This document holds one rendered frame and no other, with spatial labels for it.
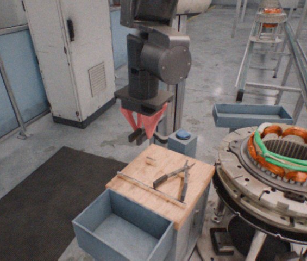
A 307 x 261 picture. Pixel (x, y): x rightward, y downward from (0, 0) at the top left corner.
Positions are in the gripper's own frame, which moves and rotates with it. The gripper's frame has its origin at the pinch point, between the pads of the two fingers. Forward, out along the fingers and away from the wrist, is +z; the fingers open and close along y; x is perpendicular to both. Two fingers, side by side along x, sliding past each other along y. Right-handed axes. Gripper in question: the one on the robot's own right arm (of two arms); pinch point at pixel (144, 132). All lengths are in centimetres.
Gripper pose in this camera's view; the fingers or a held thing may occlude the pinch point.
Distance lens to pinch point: 51.5
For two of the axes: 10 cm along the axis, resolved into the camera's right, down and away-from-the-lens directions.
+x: 5.3, -4.7, 7.1
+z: -0.1, 8.3, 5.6
